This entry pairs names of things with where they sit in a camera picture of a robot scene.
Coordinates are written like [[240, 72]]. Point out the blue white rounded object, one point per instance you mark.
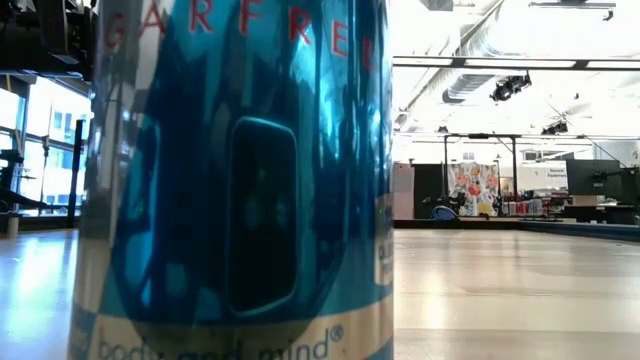
[[442, 214]]

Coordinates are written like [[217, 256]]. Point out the black ceiling spotlight cluster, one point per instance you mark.
[[507, 89], [555, 128]]

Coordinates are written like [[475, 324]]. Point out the blue silver energy drink can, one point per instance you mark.
[[225, 200]]

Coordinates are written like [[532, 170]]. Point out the floral printed banner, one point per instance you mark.
[[472, 190]]

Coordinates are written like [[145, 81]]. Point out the black tripod stand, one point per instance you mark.
[[75, 175]]

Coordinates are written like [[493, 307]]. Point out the silver ceiling air duct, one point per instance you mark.
[[462, 87]]

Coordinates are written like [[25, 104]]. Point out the black partition panel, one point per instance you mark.
[[427, 187]]

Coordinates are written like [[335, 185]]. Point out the black adjustable stand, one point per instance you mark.
[[10, 175]]

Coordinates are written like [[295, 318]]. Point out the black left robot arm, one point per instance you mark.
[[45, 45]]

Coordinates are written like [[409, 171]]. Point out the black computer monitor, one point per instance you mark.
[[580, 180]]

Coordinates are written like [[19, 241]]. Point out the pink partition panel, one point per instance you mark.
[[404, 190]]

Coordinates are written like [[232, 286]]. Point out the dark desk with equipment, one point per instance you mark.
[[590, 212]]

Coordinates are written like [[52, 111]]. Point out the row of red white packages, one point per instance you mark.
[[522, 207]]

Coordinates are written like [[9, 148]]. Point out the white sign with text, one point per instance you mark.
[[535, 180]]

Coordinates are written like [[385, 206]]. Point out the black metal gantry frame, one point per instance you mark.
[[514, 170]]

